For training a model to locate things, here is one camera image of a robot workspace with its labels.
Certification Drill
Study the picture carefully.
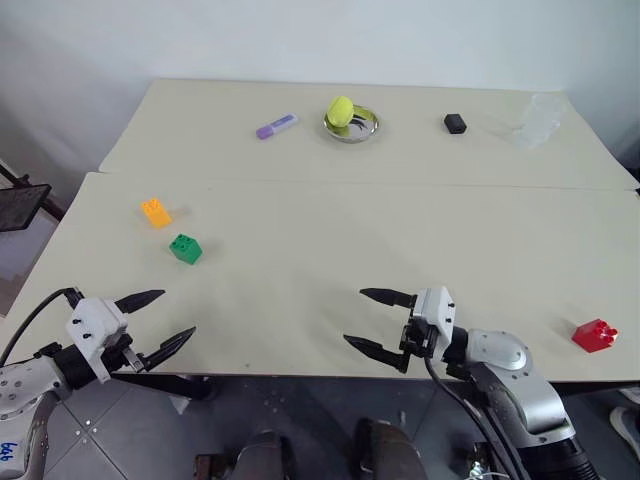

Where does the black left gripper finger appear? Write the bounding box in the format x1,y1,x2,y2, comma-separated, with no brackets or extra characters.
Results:
141,326,198,373
115,288,168,317

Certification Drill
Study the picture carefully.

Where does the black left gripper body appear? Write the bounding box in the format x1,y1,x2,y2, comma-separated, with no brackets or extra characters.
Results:
108,314,151,375

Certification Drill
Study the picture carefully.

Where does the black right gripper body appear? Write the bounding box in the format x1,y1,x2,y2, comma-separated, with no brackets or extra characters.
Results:
398,294,437,359

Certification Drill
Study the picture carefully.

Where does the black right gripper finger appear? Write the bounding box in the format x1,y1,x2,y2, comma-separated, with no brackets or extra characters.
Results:
359,287,417,309
342,333,410,376

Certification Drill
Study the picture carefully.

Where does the green toy brick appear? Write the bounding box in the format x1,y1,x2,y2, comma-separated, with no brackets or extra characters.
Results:
168,233,204,265

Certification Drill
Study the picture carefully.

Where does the orange toy brick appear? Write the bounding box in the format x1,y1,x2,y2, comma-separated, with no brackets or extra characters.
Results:
140,198,174,231

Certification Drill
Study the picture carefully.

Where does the dark rounded shape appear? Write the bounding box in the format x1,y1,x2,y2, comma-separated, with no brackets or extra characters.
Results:
354,418,427,480

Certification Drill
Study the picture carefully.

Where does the black mesh chair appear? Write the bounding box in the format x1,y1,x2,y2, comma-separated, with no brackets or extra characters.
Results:
0,163,62,234

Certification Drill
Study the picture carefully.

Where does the round shiny metal dish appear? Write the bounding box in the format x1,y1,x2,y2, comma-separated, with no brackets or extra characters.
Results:
321,103,382,145

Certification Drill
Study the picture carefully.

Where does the red toy brick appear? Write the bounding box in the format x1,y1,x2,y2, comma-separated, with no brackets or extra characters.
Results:
571,318,620,355

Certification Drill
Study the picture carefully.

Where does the yellow-green tennis ball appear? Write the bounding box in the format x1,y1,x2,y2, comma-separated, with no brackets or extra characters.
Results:
326,96,358,129

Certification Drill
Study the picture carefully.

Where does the purple highlighter pen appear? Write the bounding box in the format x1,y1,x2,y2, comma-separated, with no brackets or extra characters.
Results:
255,114,301,141

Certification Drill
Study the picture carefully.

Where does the grey sneaker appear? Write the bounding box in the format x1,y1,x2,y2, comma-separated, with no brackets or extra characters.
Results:
609,405,640,447

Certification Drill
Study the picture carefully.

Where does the clear plastic cup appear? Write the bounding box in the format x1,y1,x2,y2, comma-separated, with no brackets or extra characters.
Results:
510,92,567,152

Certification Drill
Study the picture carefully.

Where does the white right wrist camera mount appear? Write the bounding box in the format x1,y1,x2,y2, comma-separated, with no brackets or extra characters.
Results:
410,285,458,359

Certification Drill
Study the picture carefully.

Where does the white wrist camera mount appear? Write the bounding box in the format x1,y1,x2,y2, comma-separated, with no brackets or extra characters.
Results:
410,285,458,359
66,297,133,385

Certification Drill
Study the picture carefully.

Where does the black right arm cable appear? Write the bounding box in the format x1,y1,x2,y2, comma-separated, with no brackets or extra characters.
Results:
423,355,532,480

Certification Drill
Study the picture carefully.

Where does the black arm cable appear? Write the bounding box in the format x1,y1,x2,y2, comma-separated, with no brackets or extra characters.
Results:
0,287,84,367
423,355,532,480

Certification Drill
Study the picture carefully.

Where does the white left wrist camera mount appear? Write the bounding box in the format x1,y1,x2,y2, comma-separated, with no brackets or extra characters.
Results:
66,297,133,385

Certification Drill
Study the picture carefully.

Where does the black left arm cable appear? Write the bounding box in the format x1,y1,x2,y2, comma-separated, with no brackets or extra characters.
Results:
0,287,84,367

